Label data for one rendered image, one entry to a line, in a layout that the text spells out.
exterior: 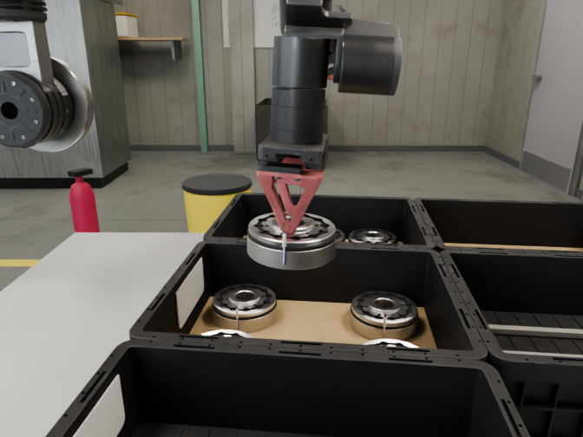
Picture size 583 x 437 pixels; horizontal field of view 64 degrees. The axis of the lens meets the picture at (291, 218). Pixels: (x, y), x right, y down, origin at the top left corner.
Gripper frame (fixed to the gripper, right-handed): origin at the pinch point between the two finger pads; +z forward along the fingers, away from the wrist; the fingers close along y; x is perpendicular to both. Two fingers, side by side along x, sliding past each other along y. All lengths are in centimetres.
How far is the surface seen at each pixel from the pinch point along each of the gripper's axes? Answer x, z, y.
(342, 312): -7.2, 21.9, 17.3
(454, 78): -131, 9, 618
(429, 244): -20.5, 11.2, 24.7
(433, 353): -16.8, 11.0, -6.8
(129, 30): 272, -26, 522
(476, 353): -21.3, 10.8, -6.2
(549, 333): -38.0, 19.4, 14.4
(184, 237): 42, 39, 78
